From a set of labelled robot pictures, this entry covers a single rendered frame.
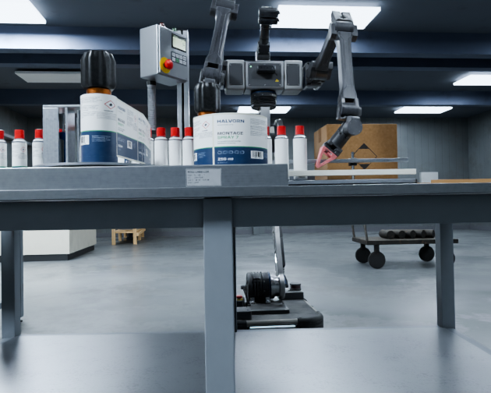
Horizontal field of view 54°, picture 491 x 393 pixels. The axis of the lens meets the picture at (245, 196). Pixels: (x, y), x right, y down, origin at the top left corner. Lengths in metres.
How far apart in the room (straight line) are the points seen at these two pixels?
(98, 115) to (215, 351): 0.61
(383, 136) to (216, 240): 1.25
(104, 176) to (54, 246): 6.74
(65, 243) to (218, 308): 6.80
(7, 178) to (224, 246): 0.48
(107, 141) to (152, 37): 0.80
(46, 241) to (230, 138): 6.72
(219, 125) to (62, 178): 0.40
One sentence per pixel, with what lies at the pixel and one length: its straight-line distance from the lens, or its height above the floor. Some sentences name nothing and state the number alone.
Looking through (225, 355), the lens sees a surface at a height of 0.49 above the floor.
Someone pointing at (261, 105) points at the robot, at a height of 1.29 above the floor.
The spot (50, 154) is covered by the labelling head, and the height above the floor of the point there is 0.97.
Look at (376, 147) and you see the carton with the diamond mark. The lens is 2.09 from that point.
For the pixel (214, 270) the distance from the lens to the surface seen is 1.00.
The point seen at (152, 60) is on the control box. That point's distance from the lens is 1.92.
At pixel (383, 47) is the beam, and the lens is 7.17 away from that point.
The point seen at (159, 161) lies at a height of 0.96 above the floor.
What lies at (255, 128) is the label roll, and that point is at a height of 0.99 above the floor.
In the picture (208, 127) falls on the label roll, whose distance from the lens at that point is 1.24.
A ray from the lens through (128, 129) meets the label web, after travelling 1.34.
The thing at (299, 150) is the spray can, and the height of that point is 0.99.
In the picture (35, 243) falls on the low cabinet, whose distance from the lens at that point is 7.87.
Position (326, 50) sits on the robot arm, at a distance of 2.27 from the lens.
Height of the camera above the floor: 0.79
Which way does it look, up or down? 1 degrees up
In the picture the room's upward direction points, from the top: 1 degrees counter-clockwise
